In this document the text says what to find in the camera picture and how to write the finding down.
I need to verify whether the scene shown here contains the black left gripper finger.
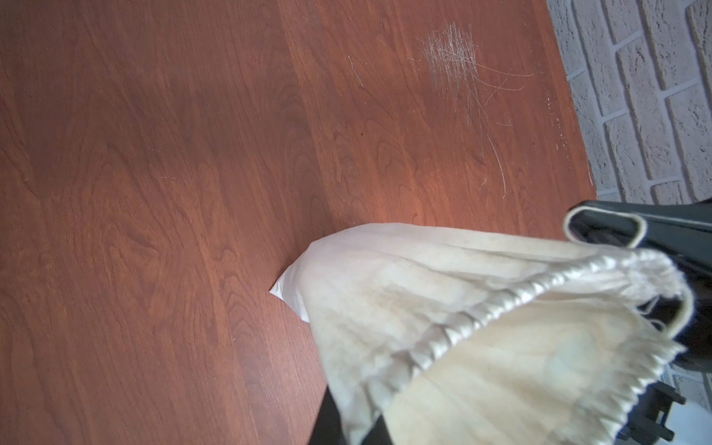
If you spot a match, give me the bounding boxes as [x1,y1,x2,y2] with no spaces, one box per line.
[308,388,392,445]

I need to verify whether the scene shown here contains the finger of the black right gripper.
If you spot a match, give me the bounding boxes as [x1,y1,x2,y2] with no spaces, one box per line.
[563,200,711,261]

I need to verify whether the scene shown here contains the cream cloth soil bag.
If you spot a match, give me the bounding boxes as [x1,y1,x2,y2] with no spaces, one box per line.
[272,224,693,444]

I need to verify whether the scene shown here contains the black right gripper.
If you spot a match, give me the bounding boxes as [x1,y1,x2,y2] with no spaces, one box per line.
[615,277,711,444]

